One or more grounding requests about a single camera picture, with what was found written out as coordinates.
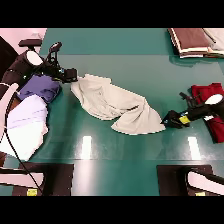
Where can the white garment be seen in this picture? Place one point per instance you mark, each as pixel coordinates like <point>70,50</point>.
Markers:
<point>23,141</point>

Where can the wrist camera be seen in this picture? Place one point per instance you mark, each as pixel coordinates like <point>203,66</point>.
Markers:
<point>190,100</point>
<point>55,47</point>

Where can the red garment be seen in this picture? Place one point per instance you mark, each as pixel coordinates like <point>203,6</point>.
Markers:
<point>203,89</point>

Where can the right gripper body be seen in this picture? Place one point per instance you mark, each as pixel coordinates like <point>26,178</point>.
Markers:
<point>175,119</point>

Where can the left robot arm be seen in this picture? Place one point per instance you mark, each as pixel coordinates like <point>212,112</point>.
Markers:
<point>19,68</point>

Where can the pale lilac garment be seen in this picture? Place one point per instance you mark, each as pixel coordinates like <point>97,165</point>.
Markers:
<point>28,110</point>

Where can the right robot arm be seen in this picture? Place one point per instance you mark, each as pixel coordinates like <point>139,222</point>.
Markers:
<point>213,99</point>

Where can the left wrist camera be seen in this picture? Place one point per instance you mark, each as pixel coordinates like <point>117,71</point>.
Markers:
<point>55,47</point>

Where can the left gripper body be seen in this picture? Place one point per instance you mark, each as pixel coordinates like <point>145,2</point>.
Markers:
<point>70,75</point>

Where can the brown garment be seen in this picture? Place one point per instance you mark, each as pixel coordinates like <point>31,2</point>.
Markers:
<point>190,38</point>

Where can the beige shirt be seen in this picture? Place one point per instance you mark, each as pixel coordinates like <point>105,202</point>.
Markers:
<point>110,100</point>

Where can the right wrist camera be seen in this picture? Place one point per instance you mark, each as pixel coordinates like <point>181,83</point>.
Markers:
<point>190,100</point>

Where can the purple garment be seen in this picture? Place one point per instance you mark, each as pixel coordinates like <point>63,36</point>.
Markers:
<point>38,87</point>

